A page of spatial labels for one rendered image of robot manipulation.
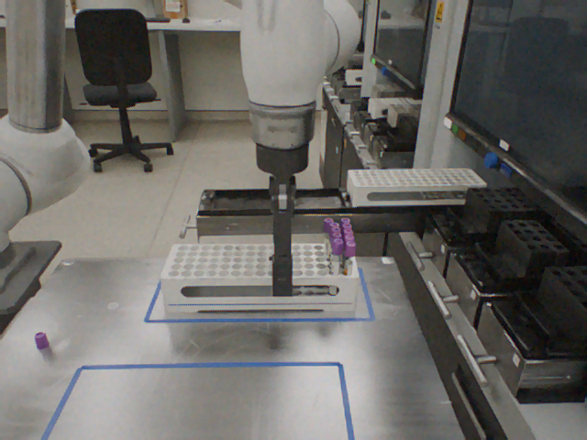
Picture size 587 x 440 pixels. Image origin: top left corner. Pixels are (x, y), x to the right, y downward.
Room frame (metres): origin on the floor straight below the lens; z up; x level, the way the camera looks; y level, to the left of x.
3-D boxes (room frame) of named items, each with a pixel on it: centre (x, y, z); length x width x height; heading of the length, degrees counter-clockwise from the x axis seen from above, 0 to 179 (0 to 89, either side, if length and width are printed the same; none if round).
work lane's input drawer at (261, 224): (1.02, -0.10, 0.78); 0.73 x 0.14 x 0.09; 94
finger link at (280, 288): (0.58, 0.02, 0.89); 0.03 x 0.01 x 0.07; 92
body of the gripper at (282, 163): (0.64, 0.02, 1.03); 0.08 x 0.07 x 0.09; 2
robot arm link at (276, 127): (0.64, 0.02, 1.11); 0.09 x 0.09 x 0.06
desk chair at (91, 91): (3.38, 1.21, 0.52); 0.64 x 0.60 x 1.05; 24
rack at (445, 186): (1.03, -0.28, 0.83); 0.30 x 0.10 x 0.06; 94
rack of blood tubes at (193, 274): (0.64, 0.05, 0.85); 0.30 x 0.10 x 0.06; 92
